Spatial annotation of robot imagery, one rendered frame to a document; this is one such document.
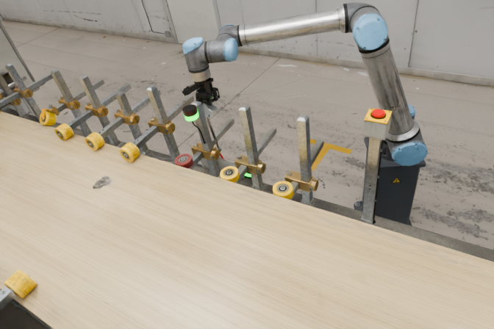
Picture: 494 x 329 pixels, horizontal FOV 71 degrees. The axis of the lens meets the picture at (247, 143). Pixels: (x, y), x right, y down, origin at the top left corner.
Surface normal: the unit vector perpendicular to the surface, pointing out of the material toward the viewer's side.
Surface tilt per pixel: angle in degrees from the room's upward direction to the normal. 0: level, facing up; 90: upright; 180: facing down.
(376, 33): 83
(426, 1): 90
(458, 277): 0
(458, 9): 90
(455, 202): 0
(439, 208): 0
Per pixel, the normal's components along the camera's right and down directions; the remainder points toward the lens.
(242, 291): -0.15, -0.78
